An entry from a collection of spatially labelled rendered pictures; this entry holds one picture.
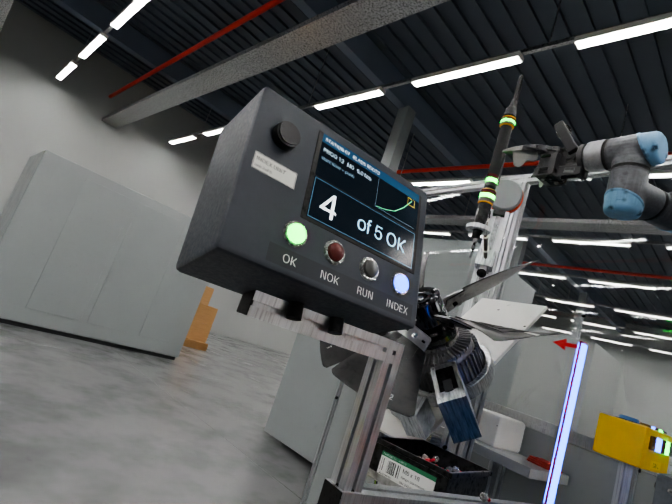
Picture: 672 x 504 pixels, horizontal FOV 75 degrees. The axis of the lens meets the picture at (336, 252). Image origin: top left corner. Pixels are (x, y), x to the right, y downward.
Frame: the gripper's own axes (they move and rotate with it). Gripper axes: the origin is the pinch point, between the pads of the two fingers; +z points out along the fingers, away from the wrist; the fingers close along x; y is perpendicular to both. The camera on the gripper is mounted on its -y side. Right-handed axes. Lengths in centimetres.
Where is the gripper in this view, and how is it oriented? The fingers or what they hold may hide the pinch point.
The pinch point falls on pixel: (517, 162)
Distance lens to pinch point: 136.3
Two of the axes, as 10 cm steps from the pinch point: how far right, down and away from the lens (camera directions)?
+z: -5.6, -0.2, 8.3
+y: -3.2, 9.3, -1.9
